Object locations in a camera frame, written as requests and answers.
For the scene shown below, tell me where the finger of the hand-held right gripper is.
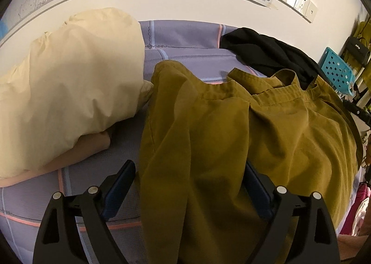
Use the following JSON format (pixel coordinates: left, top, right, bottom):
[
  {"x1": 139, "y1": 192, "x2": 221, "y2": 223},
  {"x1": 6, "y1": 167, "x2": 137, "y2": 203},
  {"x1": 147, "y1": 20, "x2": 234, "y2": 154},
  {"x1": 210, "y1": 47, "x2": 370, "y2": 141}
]
[{"x1": 343, "y1": 98, "x2": 371, "y2": 121}]

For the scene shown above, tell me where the person's right forearm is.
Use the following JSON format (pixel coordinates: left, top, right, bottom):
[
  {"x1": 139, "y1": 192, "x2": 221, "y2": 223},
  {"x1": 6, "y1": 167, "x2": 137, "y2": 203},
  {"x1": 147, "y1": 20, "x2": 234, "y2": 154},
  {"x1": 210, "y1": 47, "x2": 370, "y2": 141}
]
[{"x1": 338, "y1": 235, "x2": 371, "y2": 264}]

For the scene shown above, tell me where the black handbag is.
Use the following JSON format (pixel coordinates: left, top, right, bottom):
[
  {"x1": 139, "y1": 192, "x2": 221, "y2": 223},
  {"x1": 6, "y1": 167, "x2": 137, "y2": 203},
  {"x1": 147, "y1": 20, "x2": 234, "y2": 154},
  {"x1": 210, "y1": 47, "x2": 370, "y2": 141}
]
[{"x1": 343, "y1": 36, "x2": 371, "y2": 65}]

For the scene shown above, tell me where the pink clothes pile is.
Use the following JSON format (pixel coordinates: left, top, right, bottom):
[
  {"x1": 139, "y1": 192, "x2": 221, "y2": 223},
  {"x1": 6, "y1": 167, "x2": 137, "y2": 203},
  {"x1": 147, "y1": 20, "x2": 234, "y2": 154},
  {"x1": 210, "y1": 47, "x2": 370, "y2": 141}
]
[{"x1": 340, "y1": 181, "x2": 371, "y2": 237}]

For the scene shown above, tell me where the cream duvet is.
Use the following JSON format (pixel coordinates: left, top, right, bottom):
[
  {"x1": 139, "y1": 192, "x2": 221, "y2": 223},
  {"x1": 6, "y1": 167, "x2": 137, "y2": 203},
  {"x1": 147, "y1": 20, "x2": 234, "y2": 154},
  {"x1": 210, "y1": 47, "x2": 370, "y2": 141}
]
[{"x1": 0, "y1": 7, "x2": 154, "y2": 188}]

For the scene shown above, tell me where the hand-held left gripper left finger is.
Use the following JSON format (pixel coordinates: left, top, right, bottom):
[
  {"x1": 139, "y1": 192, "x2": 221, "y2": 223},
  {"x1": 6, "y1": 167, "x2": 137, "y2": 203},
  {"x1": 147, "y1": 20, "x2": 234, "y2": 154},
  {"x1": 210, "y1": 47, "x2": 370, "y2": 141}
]
[{"x1": 32, "y1": 160, "x2": 137, "y2": 264}]

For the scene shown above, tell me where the black garment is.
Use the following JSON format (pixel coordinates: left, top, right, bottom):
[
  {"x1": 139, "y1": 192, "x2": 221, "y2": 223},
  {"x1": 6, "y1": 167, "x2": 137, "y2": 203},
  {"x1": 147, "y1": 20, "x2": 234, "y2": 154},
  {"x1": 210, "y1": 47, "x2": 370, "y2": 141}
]
[{"x1": 219, "y1": 27, "x2": 328, "y2": 89}]

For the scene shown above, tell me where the purple checked bed sheet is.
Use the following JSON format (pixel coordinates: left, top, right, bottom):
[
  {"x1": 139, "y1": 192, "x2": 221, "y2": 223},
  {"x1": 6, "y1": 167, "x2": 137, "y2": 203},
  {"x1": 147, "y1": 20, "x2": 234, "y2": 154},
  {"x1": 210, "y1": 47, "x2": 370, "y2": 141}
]
[{"x1": 0, "y1": 20, "x2": 267, "y2": 264}]

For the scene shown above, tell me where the blue perforated stool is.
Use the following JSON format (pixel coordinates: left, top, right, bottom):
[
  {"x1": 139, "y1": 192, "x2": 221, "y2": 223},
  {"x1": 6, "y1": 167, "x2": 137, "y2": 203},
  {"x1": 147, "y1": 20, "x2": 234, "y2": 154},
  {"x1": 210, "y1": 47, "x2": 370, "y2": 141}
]
[{"x1": 320, "y1": 47, "x2": 355, "y2": 97}]

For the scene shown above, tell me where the olive snap-button jacket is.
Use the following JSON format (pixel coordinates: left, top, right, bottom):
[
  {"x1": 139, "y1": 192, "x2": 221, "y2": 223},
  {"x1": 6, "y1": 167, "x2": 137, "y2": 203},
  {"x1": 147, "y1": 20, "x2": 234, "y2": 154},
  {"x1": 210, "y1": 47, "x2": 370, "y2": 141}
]
[{"x1": 138, "y1": 60, "x2": 364, "y2": 264}]

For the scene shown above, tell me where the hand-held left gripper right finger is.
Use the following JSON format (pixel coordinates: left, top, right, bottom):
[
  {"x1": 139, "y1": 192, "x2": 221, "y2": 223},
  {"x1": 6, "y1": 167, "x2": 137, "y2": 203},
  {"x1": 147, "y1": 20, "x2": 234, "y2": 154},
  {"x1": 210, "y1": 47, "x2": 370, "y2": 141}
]
[{"x1": 246, "y1": 160, "x2": 341, "y2": 264}]

